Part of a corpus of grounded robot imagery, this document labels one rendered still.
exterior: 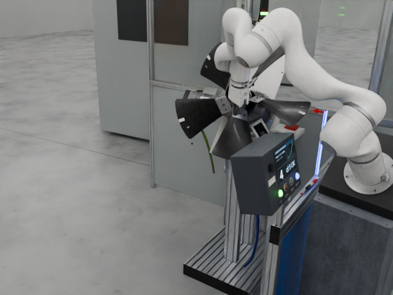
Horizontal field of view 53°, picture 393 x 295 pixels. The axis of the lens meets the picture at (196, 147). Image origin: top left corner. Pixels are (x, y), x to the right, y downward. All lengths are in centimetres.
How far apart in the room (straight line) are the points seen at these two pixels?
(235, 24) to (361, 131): 52
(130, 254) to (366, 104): 198
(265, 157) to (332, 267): 72
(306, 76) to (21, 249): 235
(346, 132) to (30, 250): 233
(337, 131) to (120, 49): 358
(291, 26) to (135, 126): 357
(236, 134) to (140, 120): 278
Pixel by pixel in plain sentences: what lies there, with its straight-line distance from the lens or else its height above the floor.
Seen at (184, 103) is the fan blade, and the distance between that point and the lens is 212.
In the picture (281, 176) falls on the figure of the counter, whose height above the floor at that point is 116.
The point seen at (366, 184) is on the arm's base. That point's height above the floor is 102.
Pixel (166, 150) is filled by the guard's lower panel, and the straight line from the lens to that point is 340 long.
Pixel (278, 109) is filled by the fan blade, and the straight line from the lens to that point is 194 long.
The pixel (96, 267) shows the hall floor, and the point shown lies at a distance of 276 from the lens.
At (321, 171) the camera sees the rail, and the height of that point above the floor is 85.
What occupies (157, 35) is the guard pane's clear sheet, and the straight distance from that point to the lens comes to 323.
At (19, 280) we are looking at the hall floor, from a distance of 280.
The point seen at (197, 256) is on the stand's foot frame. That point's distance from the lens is 267.
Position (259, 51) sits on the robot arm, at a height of 152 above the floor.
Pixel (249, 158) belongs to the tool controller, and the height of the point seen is 124.
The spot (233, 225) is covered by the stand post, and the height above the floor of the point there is 35.
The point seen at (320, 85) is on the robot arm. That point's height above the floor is 143.
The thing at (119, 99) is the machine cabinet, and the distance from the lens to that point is 474.
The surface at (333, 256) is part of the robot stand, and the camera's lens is 171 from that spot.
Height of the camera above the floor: 169
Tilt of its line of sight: 22 degrees down
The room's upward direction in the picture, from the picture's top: 1 degrees clockwise
